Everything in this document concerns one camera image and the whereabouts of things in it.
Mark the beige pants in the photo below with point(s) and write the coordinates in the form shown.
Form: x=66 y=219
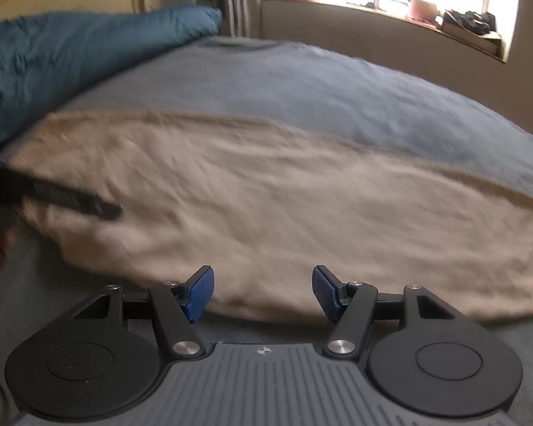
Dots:
x=271 y=213

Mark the cardboard box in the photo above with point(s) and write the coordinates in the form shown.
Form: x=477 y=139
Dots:
x=475 y=40

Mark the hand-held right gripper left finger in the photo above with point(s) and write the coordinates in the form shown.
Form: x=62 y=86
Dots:
x=200 y=290

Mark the grey curtain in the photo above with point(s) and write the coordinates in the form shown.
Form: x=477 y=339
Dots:
x=237 y=0

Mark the pink pot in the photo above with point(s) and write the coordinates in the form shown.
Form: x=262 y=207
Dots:
x=423 y=9

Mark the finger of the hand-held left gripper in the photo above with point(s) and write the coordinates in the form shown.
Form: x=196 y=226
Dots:
x=62 y=195

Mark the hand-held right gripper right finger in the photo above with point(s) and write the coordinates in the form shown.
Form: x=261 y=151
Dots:
x=324 y=290

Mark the dark clothes pile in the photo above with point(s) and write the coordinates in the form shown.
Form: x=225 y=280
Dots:
x=471 y=21

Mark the grey-blue blanket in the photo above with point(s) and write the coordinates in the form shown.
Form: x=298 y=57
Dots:
x=315 y=88

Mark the teal pillow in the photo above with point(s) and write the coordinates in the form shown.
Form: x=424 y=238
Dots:
x=71 y=49

